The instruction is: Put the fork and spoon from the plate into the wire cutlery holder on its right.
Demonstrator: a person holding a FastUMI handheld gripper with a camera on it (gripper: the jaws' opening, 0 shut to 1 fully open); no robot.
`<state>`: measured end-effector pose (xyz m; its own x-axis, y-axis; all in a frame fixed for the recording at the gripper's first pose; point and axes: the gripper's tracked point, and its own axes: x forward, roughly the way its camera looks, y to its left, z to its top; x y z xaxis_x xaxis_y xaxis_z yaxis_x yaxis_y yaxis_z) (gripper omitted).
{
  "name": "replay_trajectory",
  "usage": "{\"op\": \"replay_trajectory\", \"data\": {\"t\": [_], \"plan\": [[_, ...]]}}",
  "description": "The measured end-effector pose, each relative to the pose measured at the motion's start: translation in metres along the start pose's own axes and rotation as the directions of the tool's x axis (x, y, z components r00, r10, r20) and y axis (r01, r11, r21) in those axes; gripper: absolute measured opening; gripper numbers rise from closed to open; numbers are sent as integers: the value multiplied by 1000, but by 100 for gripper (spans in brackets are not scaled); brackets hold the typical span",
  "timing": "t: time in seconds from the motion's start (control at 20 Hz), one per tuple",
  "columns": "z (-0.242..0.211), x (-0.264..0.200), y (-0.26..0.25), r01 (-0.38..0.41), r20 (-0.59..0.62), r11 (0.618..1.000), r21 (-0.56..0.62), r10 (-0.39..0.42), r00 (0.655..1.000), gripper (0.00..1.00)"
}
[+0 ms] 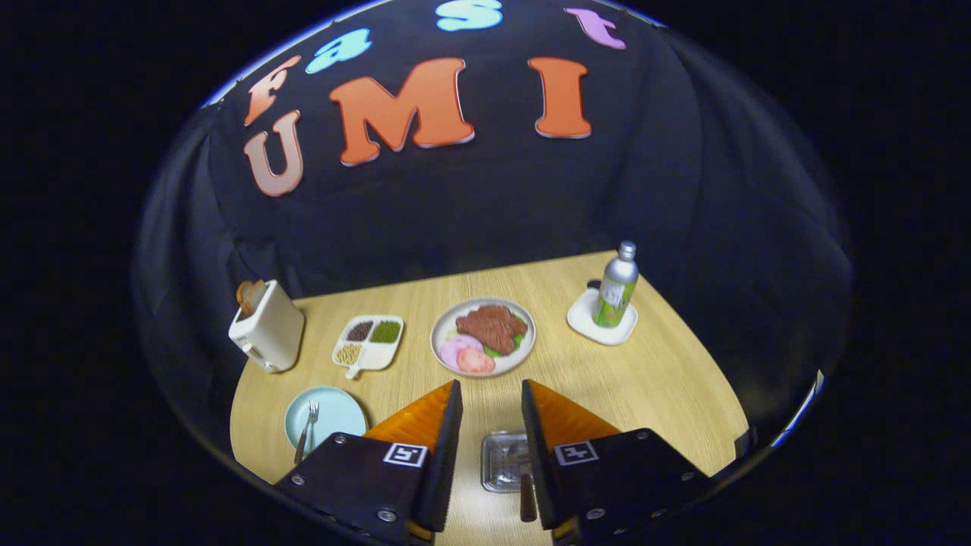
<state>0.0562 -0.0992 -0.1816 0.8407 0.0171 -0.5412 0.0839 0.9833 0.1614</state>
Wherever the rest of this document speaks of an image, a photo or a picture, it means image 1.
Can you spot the brown meat steak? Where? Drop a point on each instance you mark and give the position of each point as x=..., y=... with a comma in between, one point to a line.
x=491, y=326

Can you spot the white divided dish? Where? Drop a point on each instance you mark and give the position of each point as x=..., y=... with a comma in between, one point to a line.
x=379, y=356

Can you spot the reddish pink ham slice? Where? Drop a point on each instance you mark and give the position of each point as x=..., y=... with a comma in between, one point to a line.
x=476, y=362

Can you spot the silver bottle with green label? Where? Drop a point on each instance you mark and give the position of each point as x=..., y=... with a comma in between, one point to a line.
x=616, y=292

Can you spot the small square metal tray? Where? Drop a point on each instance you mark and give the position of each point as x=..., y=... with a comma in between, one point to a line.
x=501, y=459

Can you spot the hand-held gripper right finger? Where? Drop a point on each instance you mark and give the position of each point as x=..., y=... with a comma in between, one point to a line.
x=535, y=455

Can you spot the white square coaster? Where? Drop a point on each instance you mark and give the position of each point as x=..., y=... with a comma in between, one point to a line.
x=584, y=318

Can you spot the white toaster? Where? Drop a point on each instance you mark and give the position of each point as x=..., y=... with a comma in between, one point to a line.
x=269, y=334

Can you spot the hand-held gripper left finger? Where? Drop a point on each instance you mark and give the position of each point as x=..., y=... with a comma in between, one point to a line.
x=447, y=455

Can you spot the brown toast slice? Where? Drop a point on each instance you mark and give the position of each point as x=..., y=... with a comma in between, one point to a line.
x=243, y=299
x=257, y=292

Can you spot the pile of yellow soybeans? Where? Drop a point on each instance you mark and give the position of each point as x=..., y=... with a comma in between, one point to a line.
x=349, y=354

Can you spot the pale pink ham slice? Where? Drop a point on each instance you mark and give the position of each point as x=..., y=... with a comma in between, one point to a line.
x=455, y=347

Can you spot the green lettuce leaf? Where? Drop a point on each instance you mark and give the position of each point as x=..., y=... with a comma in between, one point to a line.
x=518, y=341

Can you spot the teal round plate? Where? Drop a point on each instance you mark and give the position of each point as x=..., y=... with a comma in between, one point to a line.
x=337, y=413

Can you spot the pile of green mung beans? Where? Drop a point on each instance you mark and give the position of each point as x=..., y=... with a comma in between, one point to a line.
x=385, y=331

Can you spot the round white meat plate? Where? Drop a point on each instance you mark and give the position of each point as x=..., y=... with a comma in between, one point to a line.
x=447, y=322

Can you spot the pile of dark red beans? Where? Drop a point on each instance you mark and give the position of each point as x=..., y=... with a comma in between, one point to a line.
x=359, y=331

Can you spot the silver metal fork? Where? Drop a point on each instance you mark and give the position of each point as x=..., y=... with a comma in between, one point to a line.
x=309, y=421

